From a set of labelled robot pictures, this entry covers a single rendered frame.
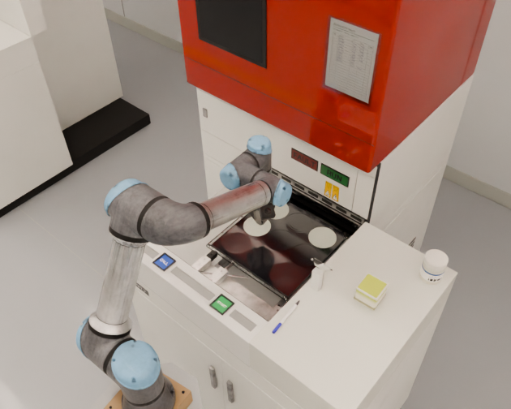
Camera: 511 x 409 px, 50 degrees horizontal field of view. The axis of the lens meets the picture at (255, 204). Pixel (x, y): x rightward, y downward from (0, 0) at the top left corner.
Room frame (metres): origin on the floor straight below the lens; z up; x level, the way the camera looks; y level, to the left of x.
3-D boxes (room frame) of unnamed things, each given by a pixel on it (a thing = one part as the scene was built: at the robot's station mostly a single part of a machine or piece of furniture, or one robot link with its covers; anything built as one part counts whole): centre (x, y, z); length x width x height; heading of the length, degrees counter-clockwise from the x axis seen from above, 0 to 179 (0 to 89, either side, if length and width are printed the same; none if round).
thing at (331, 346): (0.97, -0.31, 0.89); 0.62 x 0.35 x 0.14; 139
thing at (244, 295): (1.08, 0.08, 0.87); 0.36 x 0.08 x 0.03; 49
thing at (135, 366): (0.72, 0.32, 1.05); 0.13 x 0.12 x 0.14; 49
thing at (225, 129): (1.59, -0.09, 1.02); 0.81 x 0.03 x 0.40; 49
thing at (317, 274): (1.05, -0.20, 1.03); 0.06 x 0.04 x 0.13; 139
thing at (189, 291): (1.06, 0.20, 0.89); 0.55 x 0.09 x 0.14; 49
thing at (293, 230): (1.29, -0.08, 0.90); 0.34 x 0.34 x 0.01; 49
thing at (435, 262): (1.07, -0.55, 1.01); 0.07 x 0.07 x 0.10
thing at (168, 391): (0.72, 0.31, 0.93); 0.15 x 0.15 x 0.10
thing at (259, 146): (1.32, -0.01, 1.27); 0.09 x 0.08 x 0.11; 139
